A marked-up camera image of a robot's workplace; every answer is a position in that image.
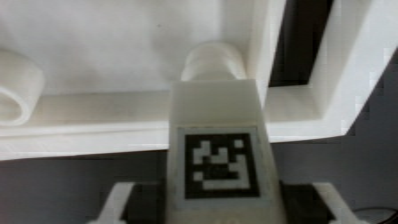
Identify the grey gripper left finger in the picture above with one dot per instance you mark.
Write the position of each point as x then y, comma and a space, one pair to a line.
134, 204

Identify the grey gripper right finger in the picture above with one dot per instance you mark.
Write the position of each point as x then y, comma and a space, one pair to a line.
315, 204

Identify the white square table top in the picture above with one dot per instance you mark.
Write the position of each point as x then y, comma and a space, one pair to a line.
92, 58

